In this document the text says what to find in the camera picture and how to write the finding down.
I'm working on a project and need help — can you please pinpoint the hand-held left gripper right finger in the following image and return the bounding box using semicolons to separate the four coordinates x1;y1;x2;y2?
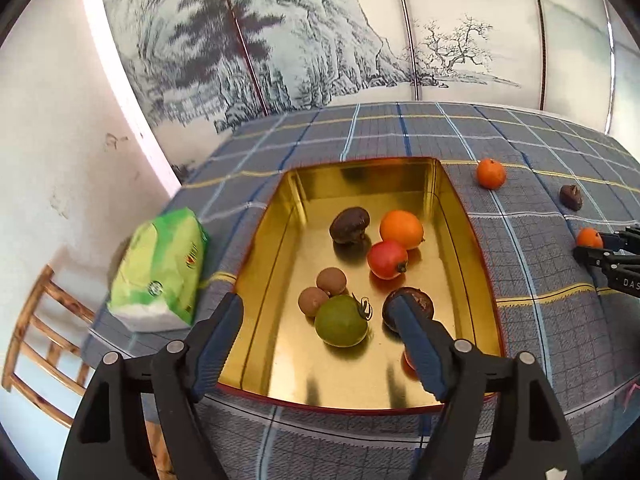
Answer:
386;292;583;480

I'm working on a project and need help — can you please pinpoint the green tomato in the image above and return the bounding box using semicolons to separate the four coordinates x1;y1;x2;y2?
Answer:
314;294;373;347

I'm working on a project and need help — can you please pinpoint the orange tangerine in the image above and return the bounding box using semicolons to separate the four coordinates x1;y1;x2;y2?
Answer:
475;158;508;190
576;227;605;250
379;210;426;251

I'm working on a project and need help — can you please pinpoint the landscape painted folding screen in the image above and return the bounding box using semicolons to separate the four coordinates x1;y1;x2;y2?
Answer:
95;0;640;136

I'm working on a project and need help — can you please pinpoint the green tissue pack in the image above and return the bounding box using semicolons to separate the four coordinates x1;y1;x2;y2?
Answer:
107;207;210;332

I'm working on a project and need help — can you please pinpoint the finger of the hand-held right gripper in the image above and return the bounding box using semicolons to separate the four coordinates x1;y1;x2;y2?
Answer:
573;245;640;273
597;226;640;251

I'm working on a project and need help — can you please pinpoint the brown longan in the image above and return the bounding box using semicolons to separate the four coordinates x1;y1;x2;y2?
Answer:
298;287;330;318
316;267;348;297

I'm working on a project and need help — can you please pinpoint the grey plaid tablecloth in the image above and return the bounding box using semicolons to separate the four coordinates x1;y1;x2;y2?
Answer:
80;101;640;480

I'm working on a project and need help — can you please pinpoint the wooden chair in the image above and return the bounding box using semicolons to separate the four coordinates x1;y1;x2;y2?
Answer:
1;264;98;430

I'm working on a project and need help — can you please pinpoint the red and gold tin box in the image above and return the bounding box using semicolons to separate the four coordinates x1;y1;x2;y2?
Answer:
216;156;505;416

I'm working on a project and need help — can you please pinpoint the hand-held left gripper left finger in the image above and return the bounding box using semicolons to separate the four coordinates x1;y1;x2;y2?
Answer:
57;292;246;480

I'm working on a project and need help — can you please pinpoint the large red tomato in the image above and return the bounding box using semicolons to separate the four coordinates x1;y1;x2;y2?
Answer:
366;240;409;281

